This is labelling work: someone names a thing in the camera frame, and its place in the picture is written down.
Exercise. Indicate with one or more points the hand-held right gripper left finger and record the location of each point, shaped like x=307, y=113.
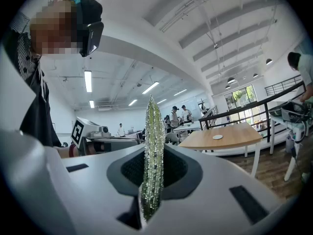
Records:
x=97, y=180

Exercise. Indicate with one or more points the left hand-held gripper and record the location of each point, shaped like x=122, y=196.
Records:
x=117, y=143

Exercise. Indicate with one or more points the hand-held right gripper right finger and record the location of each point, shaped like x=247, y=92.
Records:
x=207, y=180

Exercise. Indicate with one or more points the green glittery strip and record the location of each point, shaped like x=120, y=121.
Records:
x=152, y=143

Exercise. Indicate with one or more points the white round plate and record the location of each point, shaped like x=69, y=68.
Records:
x=217, y=137

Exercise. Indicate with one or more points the person's left forearm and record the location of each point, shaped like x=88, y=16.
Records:
x=63, y=152

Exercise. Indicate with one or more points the red wristband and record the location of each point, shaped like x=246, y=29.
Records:
x=73, y=150

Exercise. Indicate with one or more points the white ceiling tube light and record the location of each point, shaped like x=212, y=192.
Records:
x=91, y=104
x=132, y=102
x=161, y=101
x=150, y=87
x=88, y=81
x=180, y=92

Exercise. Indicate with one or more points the wooden table with white legs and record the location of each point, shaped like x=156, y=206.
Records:
x=232, y=133

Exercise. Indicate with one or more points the long white table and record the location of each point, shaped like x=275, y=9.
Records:
x=187, y=126

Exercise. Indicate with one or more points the person's black apron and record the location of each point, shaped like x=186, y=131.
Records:
x=38, y=116

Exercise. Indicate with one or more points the black stair railing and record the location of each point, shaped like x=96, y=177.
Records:
x=268, y=121

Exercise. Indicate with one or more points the white side table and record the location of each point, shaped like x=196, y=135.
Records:
x=291, y=155

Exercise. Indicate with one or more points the large glass window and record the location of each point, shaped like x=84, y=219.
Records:
x=240, y=97

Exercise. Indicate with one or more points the black equipment bag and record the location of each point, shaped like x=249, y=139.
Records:
x=291, y=112

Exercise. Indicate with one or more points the black balcony railing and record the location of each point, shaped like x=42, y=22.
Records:
x=283, y=81

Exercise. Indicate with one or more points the person's striped shirt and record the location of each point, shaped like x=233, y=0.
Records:
x=23, y=57

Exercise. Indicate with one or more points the person's face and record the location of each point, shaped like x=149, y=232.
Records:
x=53, y=28

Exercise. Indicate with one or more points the black head-mounted camera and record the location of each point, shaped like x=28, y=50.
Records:
x=94, y=38

